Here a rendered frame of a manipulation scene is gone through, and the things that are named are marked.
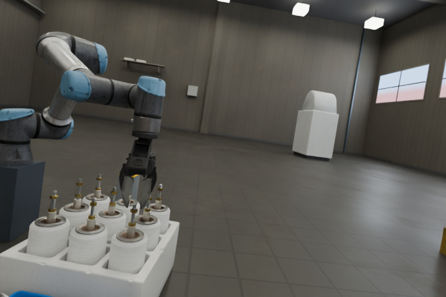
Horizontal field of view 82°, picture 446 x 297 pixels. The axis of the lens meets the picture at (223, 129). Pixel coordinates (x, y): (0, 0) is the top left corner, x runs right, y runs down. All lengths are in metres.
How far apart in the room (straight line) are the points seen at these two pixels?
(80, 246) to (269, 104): 10.20
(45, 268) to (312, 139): 6.11
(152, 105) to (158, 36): 10.36
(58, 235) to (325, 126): 6.24
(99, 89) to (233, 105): 9.82
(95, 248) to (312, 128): 6.01
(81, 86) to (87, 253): 0.44
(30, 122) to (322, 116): 6.04
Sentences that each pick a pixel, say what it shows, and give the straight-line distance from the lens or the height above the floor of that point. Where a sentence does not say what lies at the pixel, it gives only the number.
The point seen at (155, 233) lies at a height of 0.22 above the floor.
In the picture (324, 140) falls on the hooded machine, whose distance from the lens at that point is 6.70.
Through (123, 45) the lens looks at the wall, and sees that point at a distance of 11.24.
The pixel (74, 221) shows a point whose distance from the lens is 0.97.
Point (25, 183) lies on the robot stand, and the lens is 1.37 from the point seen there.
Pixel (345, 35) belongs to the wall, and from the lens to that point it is 12.40.
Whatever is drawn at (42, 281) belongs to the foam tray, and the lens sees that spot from 0.89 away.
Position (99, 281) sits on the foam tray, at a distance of 0.81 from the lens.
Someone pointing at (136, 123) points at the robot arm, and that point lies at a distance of 0.72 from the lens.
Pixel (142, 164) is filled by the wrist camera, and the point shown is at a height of 0.47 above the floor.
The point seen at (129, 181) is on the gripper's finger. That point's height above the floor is 0.41.
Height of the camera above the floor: 0.61
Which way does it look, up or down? 2 degrees down
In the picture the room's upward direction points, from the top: 8 degrees clockwise
